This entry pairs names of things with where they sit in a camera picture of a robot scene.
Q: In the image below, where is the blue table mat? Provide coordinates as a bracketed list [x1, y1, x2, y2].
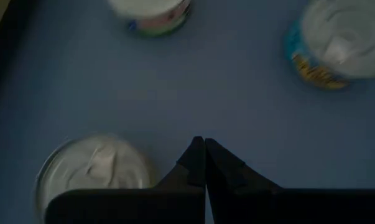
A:
[0, 0, 375, 224]

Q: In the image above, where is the green label tuna can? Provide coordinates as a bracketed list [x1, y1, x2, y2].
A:
[108, 0, 193, 38]

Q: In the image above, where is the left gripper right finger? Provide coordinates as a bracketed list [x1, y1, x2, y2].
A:
[205, 138, 283, 190]

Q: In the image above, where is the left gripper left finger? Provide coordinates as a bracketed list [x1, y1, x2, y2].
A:
[157, 136, 206, 189]

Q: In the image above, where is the teal label tuna can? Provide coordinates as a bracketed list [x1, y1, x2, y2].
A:
[34, 133, 159, 224]
[283, 0, 375, 91]

